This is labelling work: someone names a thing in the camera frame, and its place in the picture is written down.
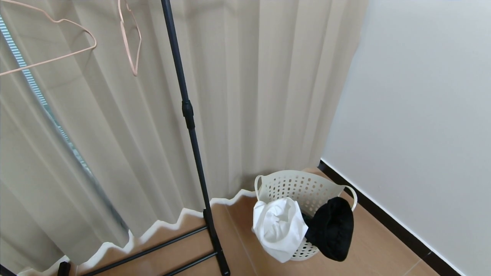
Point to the black shorts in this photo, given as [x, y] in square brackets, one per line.
[332, 230]

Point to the white printed t-shirt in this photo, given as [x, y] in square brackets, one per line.
[278, 230]

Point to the pink clothes hanger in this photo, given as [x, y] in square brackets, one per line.
[57, 58]
[134, 72]

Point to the black clothes rack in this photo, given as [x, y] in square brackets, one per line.
[188, 111]

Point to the white laundry basket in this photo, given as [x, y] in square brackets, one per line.
[299, 184]

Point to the beige curtain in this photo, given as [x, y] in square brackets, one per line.
[249, 96]

